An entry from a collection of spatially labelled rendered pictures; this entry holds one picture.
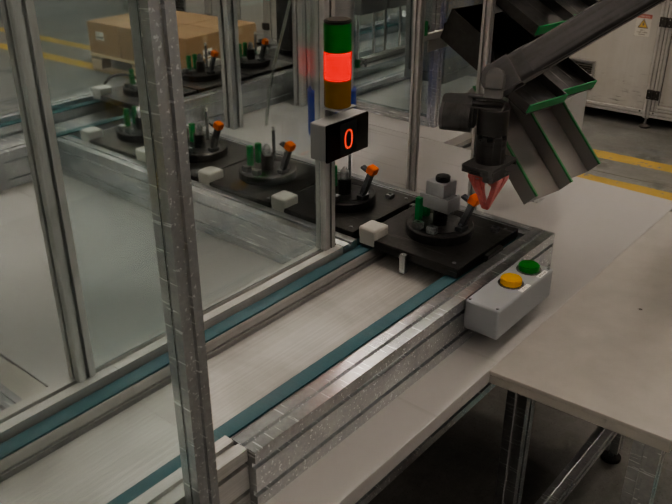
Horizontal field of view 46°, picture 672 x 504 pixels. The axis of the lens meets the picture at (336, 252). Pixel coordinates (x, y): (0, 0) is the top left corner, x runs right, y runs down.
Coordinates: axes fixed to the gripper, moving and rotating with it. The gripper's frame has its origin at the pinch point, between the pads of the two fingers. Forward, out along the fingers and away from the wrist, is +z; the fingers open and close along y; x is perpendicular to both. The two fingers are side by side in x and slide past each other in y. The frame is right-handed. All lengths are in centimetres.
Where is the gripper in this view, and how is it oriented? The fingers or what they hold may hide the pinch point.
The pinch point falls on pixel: (485, 204)
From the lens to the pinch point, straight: 158.1
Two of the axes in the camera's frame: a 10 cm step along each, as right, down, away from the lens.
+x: 7.7, 2.9, -5.8
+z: 0.0, 8.9, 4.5
